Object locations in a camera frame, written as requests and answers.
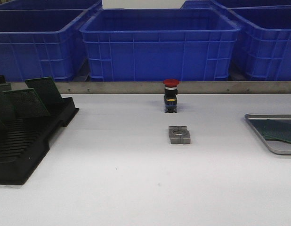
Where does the rearmost green circuit board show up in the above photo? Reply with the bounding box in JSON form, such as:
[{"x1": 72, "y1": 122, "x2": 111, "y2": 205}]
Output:
[{"x1": 25, "y1": 77, "x2": 63, "y2": 105}]

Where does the black slotted board rack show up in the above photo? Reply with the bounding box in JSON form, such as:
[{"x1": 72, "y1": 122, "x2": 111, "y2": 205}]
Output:
[{"x1": 0, "y1": 97, "x2": 79, "y2": 185}]

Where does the silver metal tray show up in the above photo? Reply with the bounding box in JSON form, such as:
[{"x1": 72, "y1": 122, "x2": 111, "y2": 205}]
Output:
[{"x1": 244, "y1": 113, "x2": 291, "y2": 155}]

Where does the red emergency stop button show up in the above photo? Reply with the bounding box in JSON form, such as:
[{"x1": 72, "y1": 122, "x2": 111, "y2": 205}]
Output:
[{"x1": 163, "y1": 79, "x2": 179, "y2": 113}]

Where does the grey metal clamp block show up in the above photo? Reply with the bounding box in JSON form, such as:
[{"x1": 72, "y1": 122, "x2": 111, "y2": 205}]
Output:
[{"x1": 169, "y1": 126, "x2": 191, "y2": 145}]

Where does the centre blue plastic bin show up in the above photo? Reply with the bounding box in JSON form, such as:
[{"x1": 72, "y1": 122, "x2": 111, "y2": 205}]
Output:
[{"x1": 80, "y1": 9, "x2": 239, "y2": 82}]

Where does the blue plastic bin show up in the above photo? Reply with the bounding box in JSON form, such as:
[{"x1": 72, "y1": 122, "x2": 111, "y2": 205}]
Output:
[
  {"x1": 228, "y1": 8, "x2": 291, "y2": 81},
  {"x1": 0, "y1": 10, "x2": 89, "y2": 81},
  {"x1": 80, "y1": 9, "x2": 239, "y2": 82}
]

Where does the far right blue bin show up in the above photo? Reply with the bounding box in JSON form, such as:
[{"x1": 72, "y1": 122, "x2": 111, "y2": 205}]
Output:
[{"x1": 181, "y1": 0, "x2": 291, "y2": 9}]

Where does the left blue plastic bin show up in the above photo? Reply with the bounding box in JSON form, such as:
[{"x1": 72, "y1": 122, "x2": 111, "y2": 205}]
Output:
[{"x1": 0, "y1": 10, "x2": 89, "y2": 81}]

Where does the right blue plastic bin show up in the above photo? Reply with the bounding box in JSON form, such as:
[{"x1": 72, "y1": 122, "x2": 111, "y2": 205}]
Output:
[{"x1": 228, "y1": 8, "x2": 291, "y2": 81}]

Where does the far left blue bin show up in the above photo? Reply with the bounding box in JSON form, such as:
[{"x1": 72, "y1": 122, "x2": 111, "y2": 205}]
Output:
[{"x1": 0, "y1": 0, "x2": 102, "y2": 10}]

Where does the metal table edge rail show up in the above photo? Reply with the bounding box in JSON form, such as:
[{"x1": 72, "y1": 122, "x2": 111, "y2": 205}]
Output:
[{"x1": 5, "y1": 81, "x2": 291, "y2": 95}]

